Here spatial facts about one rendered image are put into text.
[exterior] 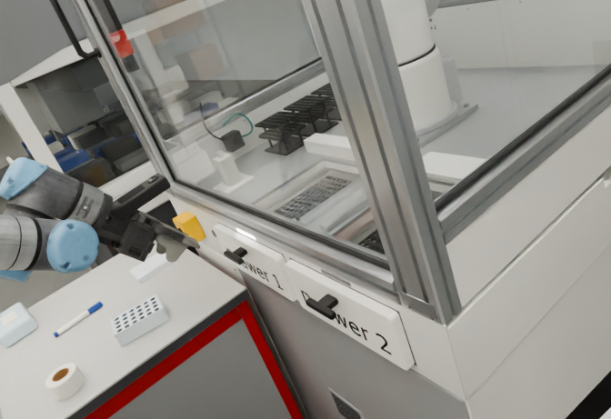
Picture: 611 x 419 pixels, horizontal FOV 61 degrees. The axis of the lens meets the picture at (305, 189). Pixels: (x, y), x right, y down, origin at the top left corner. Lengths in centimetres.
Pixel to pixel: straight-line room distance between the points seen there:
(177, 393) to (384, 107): 96
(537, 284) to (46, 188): 80
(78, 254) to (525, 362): 70
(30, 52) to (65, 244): 106
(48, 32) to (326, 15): 131
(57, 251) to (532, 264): 69
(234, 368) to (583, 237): 86
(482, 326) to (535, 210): 19
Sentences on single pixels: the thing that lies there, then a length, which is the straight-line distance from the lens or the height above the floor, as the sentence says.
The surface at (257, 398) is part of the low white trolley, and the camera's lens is 148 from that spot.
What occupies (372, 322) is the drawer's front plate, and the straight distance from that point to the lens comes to 84.
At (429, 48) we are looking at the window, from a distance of 64.
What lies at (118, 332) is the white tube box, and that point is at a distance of 135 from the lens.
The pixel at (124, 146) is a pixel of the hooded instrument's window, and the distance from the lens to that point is 186.
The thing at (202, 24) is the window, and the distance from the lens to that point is 87.
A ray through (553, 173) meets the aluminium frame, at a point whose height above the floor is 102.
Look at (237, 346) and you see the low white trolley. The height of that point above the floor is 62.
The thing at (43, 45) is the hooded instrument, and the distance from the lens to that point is 178.
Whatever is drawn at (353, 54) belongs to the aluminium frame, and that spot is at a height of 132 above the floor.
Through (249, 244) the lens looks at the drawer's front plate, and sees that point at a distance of 111.
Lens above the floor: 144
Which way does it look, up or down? 24 degrees down
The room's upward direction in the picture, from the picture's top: 21 degrees counter-clockwise
